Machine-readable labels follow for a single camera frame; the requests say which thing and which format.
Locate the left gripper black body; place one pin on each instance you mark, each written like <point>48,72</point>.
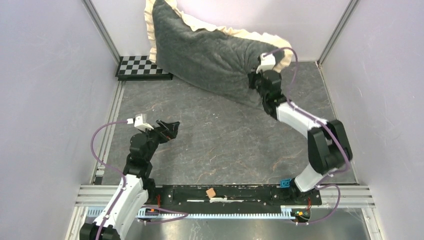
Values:
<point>154,136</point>

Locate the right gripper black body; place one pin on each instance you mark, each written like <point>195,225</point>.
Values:
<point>255,82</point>

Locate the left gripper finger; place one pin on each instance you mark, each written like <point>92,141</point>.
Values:
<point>170,126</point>
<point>170,135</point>

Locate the grey pillowcase with cream ruffle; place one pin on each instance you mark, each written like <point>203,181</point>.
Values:
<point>213,58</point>

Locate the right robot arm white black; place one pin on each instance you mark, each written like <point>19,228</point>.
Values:
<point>329,150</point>

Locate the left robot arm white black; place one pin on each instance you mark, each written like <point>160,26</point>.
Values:
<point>136,188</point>

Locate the black white checkerboard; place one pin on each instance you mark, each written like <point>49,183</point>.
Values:
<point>140,68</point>

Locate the small tan cube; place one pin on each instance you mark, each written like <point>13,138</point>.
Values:
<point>210,192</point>

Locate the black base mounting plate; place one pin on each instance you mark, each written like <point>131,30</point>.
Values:
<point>231,198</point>

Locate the blue toy brick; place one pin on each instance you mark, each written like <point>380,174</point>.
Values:
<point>285,183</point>

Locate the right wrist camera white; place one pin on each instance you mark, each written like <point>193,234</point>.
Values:
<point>267,61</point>

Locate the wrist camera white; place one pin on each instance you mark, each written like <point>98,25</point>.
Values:
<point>267,61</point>
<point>140,122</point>

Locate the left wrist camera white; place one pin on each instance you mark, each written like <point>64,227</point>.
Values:
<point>140,122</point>

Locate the light blue cable duct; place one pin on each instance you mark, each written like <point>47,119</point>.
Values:
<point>284,214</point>

